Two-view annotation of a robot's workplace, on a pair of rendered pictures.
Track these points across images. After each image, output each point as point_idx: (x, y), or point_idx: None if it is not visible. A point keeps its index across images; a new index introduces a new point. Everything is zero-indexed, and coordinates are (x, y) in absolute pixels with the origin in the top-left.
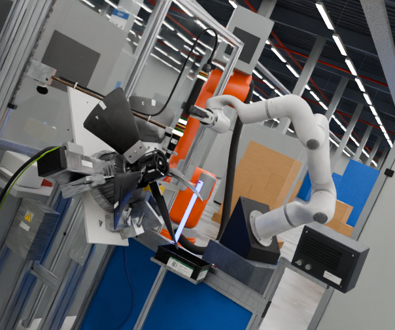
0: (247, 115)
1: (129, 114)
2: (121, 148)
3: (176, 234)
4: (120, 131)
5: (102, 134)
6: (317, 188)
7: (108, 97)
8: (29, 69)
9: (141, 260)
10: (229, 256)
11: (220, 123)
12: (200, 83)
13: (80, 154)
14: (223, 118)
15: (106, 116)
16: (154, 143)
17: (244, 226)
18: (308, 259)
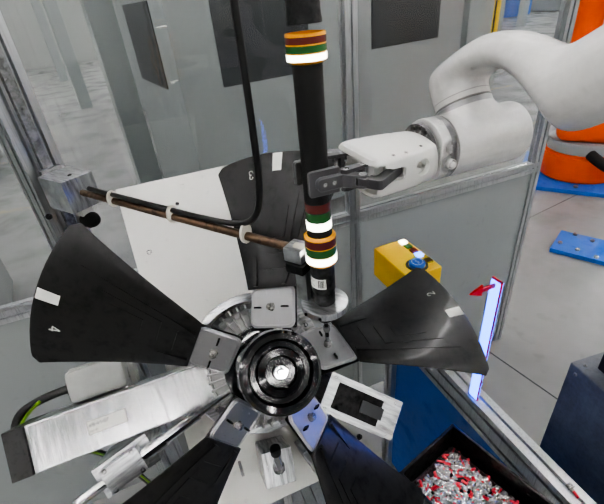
0: (572, 104)
1: (135, 284)
2: (172, 359)
3: (472, 381)
4: (135, 332)
5: (101, 353)
6: None
7: (52, 270)
8: (45, 195)
9: (432, 395)
10: None
11: (478, 151)
12: (302, 83)
13: (79, 408)
14: (494, 122)
15: (76, 317)
16: (282, 290)
17: None
18: None
